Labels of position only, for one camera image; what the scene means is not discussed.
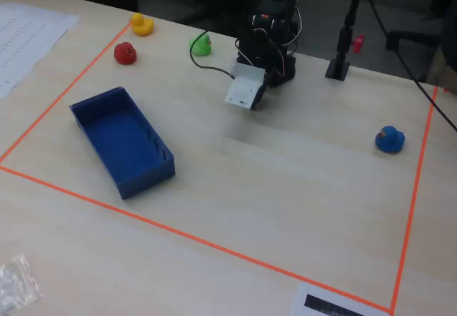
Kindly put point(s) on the black office chair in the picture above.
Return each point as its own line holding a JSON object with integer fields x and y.
{"x": 417, "y": 36}

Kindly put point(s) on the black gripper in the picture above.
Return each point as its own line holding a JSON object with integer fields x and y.
{"x": 279, "y": 74}

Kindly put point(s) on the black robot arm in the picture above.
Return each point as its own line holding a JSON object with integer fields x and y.
{"x": 271, "y": 45}

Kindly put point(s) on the clear plastic bag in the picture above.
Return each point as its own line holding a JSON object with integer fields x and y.
{"x": 16, "y": 287}

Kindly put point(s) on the black camera stand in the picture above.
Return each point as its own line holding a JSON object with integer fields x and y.
{"x": 338, "y": 67}

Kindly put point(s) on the orange tape strip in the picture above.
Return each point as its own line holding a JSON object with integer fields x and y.
{"x": 53, "y": 105}
{"x": 178, "y": 233}
{"x": 417, "y": 187}

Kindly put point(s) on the blue plastic box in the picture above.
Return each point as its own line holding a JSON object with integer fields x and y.
{"x": 125, "y": 141}

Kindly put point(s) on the green rubber duck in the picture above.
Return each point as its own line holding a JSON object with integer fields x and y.
{"x": 200, "y": 45}

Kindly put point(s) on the blue rubber duck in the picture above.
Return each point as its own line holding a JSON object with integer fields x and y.
{"x": 389, "y": 139}

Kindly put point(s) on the yellow rubber duck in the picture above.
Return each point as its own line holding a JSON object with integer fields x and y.
{"x": 141, "y": 24}

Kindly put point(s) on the red rubber duck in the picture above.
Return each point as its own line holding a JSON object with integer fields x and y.
{"x": 125, "y": 53}

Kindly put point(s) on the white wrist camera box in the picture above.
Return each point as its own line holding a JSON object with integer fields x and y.
{"x": 242, "y": 87}

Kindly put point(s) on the white paper with black bar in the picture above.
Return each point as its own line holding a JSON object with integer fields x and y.
{"x": 321, "y": 301}

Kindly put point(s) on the red clamp knob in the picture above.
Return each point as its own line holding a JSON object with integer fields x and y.
{"x": 358, "y": 43}

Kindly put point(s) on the printed white paper sheet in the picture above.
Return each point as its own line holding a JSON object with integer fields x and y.
{"x": 25, "y": 41}

